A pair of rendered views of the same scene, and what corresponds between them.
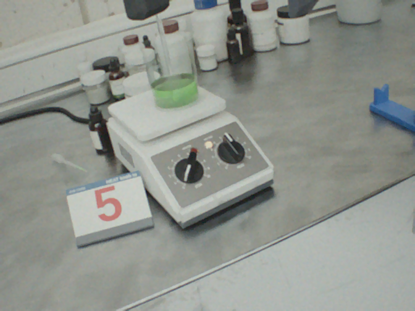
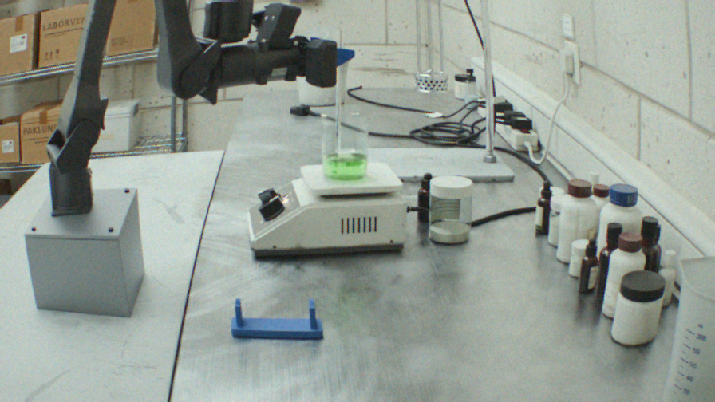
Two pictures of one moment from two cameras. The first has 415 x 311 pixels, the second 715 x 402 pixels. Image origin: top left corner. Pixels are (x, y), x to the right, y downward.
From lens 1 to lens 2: 1.39 m
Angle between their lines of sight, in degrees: 95
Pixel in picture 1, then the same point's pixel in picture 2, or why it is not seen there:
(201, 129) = (303, 195)
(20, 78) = (587, 167)
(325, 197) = (213, 266)
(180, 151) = (288, 191)
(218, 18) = (603, 219)
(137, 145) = not seen: hidden behind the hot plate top
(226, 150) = (274, 209)
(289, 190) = (240, 260)
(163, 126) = (303, 171)
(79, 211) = not seen: hidden behind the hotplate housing
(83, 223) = not seen: hidden behind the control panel
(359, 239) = (163, 261)
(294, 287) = (162, 240)
